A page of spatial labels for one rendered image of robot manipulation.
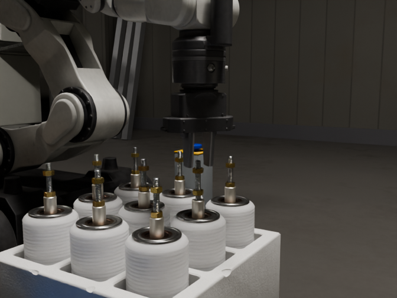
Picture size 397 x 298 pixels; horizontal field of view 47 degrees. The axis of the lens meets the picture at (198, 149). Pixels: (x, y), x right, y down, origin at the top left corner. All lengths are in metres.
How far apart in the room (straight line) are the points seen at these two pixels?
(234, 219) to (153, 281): 0.24
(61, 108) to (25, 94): 3.68
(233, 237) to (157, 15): 0.42
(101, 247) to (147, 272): 0.10
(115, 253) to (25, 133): 0.69
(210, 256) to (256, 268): 0.12
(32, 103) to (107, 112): 3.74
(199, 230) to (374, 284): 0.58
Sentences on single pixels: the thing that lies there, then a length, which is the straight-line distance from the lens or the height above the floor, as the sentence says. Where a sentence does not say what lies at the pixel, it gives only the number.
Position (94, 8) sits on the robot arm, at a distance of 0.93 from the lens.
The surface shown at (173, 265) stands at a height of 0.22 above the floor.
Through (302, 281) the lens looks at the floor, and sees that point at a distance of 1.18.
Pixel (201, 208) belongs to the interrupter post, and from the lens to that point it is 0.78.
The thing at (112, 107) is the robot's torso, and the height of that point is 0.42.
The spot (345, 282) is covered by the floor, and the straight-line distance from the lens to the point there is 1.20.
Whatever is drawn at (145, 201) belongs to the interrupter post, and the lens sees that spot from 0.85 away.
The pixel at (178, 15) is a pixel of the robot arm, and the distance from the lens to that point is 0.72.
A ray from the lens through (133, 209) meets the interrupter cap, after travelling 0.84.
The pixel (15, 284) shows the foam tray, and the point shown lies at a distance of 0.85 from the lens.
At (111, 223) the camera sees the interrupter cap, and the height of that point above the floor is 0.25.
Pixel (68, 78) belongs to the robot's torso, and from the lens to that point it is 1.22.
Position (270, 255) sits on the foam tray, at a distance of 0.91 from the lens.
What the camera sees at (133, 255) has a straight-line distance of 0.68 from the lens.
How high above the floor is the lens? 0.48
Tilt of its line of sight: 8 degrees down
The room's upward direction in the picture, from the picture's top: straight up
